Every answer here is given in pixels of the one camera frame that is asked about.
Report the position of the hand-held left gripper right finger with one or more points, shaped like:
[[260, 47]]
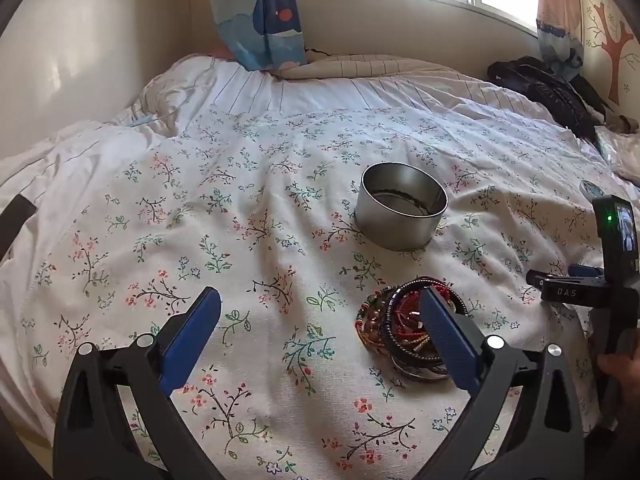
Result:
[[445, 332]]

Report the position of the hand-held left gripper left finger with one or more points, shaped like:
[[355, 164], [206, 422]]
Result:
[[195, 332]]

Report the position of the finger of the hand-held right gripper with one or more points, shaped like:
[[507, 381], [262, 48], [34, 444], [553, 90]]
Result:
[[585, 270], [547, 277]]

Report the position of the silver bangle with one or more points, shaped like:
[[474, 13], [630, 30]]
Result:
[[417, 372]]

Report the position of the round silver metal tin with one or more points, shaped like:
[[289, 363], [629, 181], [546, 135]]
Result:
[[395, 225]]

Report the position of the person's right hand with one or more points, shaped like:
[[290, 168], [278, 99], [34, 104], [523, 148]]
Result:
[[612, 367]]

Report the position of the floral bed sheet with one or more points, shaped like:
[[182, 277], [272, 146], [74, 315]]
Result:
[[225, 210]]

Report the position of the black bag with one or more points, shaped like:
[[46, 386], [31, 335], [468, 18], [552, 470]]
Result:
[[550, 90]]

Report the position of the pink and blue curtain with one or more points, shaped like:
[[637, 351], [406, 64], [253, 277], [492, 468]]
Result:
[[557, 35]]

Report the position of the striped pillow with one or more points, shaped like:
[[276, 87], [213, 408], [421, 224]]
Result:
[[360, 65]]

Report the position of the blue whale print curtain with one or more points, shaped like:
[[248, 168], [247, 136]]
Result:
[[260, 15]]

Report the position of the tree wall decal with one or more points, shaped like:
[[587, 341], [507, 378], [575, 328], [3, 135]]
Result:
[[612, 40]]

